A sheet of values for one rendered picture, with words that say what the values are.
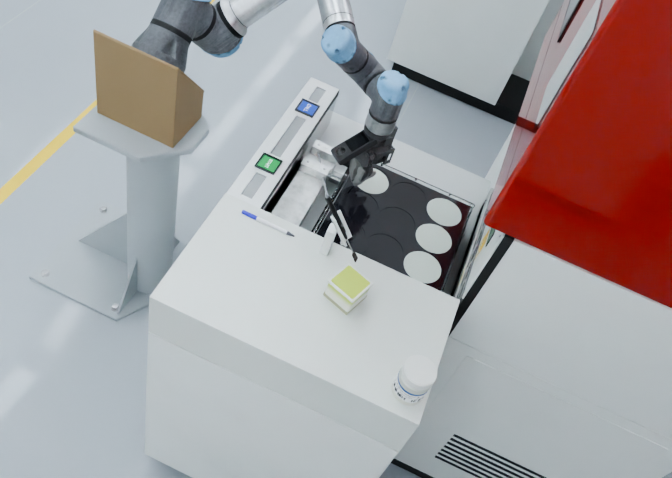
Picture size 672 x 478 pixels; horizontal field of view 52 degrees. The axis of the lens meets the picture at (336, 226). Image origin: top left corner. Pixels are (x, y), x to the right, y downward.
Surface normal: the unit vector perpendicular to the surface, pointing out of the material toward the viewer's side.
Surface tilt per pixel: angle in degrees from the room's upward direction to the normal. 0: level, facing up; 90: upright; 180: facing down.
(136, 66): 90
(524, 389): 90
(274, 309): 0
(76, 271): 0
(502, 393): 90
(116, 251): 90
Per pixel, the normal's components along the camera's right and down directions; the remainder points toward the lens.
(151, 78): -0.37, 0.66
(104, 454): 0.22, -0.62
